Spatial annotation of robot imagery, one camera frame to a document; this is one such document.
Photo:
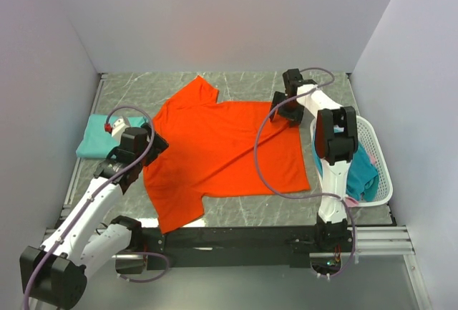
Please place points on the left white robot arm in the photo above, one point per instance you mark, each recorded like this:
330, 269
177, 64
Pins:
58, 270

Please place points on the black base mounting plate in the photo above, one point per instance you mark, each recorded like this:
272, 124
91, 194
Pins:
241, 246

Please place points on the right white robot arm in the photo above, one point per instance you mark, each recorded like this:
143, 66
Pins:
335, 142

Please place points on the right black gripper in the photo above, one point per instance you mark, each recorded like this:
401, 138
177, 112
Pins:
295, 117

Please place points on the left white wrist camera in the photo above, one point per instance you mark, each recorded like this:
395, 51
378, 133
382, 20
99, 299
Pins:
117, 128

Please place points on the white plastic laundry basket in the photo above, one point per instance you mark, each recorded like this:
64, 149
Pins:
368, 182

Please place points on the teal t-shirt in basket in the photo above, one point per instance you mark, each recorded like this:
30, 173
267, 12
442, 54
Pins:
363, 177

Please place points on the aluminium frame rail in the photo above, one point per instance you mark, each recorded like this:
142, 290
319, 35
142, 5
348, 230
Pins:
384, 241

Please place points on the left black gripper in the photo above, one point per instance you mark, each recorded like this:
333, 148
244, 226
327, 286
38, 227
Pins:
159, 144

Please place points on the folded mint green t-shirt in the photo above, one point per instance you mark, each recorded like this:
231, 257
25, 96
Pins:
96, 143

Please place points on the pink garment in basket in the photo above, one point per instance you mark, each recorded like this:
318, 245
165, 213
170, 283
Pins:
352, 200

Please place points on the orange t-shirt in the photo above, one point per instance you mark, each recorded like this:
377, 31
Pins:
219, 149

